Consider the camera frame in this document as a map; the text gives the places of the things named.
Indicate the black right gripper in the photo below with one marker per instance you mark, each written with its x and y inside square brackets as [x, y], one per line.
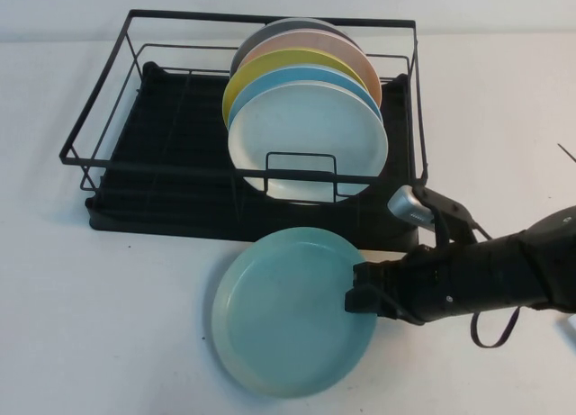
[423, 284]

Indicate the teal plate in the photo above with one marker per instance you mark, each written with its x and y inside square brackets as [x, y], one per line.
[279, 311]

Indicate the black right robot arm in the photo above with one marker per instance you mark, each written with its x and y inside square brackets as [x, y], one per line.
[504, 271]

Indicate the white plate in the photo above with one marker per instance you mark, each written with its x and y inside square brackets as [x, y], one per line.
[310, 131]

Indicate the blue plate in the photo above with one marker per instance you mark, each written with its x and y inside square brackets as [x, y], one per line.
[306, 77]

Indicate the yellow plate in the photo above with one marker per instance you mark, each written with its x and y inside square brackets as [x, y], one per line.
[279, 59]

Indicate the pink plate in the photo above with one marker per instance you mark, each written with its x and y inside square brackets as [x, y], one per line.
[328, 41]

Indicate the dark grey plate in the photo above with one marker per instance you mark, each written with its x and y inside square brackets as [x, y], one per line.
[254, 39]

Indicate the black plastic drip tray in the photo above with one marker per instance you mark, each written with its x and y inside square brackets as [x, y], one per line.
[180, 221]

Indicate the thin black rod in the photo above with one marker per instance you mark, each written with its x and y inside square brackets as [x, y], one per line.
[568, 152]

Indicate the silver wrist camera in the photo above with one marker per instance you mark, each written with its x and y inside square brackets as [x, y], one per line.
[407, 205]

